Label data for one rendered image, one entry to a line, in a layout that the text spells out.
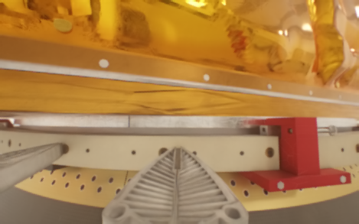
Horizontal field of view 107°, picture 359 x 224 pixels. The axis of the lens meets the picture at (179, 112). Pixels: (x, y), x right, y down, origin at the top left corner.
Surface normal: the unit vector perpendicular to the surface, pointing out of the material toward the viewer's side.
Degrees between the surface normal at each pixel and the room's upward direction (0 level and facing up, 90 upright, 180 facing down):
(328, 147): 90
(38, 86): 90
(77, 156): 90
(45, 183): 62
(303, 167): 90
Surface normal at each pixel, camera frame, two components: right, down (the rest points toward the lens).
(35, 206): -0.27, -0.53
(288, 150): -0.99, -0.02
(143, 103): 0.36, -0.07
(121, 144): -0.12, -0.07
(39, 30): 0.43, 0.18
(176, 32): 0.29, 0.65
